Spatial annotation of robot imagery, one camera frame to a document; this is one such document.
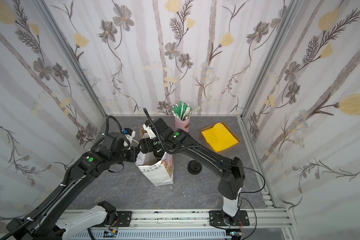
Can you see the pink cup holder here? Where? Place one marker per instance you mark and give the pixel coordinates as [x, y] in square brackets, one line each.
[182, 124]

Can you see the aluminium mounting rail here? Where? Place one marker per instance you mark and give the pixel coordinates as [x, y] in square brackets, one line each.
[202, 224]

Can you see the black cup lid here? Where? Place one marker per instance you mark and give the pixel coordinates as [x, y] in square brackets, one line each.
[159, 155]

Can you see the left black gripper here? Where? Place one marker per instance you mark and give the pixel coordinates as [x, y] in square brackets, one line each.
[133, 153]

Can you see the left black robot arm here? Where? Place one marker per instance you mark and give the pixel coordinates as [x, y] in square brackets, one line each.
[40, 224]

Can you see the yellow napkins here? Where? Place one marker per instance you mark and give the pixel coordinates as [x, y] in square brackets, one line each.
[218, 136]

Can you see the stack of black lids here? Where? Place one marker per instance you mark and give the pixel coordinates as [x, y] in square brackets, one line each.
[194, 167]

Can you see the white cartoon paper gift bag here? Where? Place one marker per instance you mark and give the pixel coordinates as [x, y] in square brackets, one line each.
[158, 172]

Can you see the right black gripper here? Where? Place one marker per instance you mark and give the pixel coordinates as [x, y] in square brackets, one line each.
[151, 144]

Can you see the green white straw bundle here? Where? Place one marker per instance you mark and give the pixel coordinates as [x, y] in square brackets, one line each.
[182, 111]

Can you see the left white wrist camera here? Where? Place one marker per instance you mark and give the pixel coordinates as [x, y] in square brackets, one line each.
[130, 134]

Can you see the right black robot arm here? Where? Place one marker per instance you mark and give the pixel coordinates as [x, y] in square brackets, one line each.
[230, 171]

